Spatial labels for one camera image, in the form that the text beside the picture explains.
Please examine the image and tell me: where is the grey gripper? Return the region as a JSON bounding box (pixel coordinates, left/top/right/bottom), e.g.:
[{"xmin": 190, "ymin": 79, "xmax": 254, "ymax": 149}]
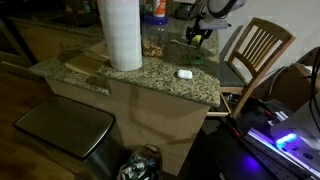
[{"xmin": 185, "ymin": 16, "xmax": 232, "ymax": 46}]

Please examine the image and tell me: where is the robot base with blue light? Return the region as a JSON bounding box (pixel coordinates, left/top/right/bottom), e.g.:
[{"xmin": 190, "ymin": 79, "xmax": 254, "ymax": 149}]
[{"xmin": 229, "ymin": 97, "xmax": 320, "ymax": 180}]

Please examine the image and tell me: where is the dark metal pot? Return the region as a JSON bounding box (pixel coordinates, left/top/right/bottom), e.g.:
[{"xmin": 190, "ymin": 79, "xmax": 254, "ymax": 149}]
[{"xmin": 174, "ymin": 2, "xmax": 196, "ymax": 21}]

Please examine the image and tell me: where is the white earbuds case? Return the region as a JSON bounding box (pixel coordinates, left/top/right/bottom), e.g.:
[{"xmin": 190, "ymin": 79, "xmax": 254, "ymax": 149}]
[{"xmin": 176, "ymin": 68, "xmax": 194, "ymax": 80}]

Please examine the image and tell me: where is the clear jar with purple lid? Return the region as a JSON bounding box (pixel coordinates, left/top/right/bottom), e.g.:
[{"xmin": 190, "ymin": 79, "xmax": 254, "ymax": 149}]
[{"xmin": 141, "ymin": 14, "xmax": 170, "ymax": 60}]

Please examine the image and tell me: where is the orange and white bottle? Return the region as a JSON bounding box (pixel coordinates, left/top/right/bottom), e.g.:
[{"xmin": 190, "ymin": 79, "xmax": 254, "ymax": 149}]
[{"xmin": 153, "ymin": 0, "xmax": 168, "ymax": 18}]

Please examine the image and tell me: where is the wooden chair with dark seat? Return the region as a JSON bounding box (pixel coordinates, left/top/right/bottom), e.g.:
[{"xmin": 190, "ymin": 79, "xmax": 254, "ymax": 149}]
[{"xmin": 206, "ymin": 17, "xmax": 297, "ymax": 120}]

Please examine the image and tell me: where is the white paper towel roll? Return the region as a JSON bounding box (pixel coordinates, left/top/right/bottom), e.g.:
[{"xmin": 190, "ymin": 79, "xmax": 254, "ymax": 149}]
[{"xmin": 96, "ymin": 0, "xmax": 144, "ymax": 72}]

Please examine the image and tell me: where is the light wooden counter cabinet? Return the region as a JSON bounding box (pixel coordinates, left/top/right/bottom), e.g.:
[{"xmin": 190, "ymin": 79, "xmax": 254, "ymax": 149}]
[{"xmin": 44, "ymin": 78, "xmax": 212, "ymax": 177}]

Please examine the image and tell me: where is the brown cardboard box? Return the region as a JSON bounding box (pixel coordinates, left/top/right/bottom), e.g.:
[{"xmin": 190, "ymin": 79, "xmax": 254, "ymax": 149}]
[{"xmin": 266, "ymin": 62, "xmax": 320, "ymax": 113}]

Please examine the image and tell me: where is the wooden cutting board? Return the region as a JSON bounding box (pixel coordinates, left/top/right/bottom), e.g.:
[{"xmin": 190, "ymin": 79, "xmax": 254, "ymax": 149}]
[{"xmin": 64, "ymin": 39, "xmax": 113, "ymax": 78}]

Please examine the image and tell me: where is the white crumpled paper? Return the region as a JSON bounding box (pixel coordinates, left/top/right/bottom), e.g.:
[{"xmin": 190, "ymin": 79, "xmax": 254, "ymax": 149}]
[{"xmin": 304, "ymin": 65, "xmax": 320, "ymax": 75}]

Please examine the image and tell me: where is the bag of empty bottles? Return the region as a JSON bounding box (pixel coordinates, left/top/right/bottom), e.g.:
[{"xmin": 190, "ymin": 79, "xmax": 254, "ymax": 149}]
[{"xmin": 118, "ymin": 144, "xmax": 164, "ymax": 180}]

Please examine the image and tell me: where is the long wooden kitchen counter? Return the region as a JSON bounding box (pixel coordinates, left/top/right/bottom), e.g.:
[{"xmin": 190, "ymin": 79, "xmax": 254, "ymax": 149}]
[{"xmin": 9, "ymin": 16, "xmax": 105, "ymax": 65}]

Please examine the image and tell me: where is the stainless steel trash can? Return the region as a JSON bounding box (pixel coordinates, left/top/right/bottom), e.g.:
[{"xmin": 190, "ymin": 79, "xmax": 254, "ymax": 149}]
[{"xmin": 13, "ymin": 94, "xmax": 123, "ymax": 180}]

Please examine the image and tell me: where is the black cable bundle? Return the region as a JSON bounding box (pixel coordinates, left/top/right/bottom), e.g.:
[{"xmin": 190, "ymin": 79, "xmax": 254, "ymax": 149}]
[{"xmin": 308, "ymin": 48, "xmax": 320, "ymax": 126}]

